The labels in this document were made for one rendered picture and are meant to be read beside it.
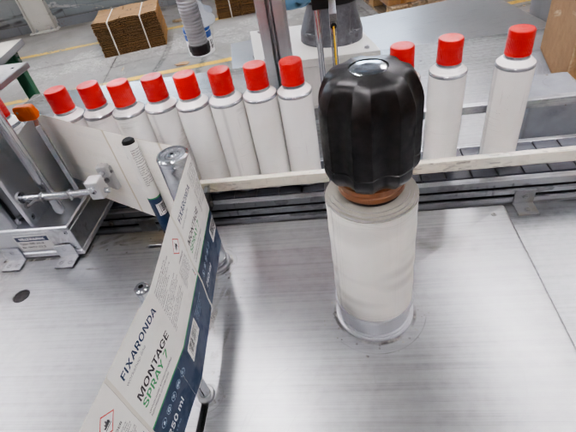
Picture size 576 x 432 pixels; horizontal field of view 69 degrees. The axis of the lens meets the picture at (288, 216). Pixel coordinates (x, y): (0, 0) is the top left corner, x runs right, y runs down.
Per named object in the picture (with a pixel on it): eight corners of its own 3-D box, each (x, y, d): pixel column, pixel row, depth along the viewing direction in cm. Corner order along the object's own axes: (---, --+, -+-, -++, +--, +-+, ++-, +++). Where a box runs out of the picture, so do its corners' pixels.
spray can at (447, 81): (424, 173, 68) (435, 46, 54) (419, 155, 72) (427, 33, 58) (459, 171, 67) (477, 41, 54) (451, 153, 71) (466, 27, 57)
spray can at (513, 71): (483, 169, 66) (508, 37, 53) (474, 151, 70) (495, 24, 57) (518, 165, 66) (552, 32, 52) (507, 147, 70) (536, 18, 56)
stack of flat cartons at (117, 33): (104, 58, 419) (89, 25, 398) (110, 41, 459) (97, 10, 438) (167, 44, 422) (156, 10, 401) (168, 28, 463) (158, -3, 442)
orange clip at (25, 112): (18, 123, 60) (9, 109, 58) (26, 116, 61) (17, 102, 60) (37, 120, 59) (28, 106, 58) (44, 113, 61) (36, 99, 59)
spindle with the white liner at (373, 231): (338, 344, 47) (306, 102, 28) (335, 281, 54) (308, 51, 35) (419, 341, 46) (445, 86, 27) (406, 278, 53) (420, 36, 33)
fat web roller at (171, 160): (196, 276, 58) (146, 166, 46) (202, 252, 62) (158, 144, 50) (228, 274, 58) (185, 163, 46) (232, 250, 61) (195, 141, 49)
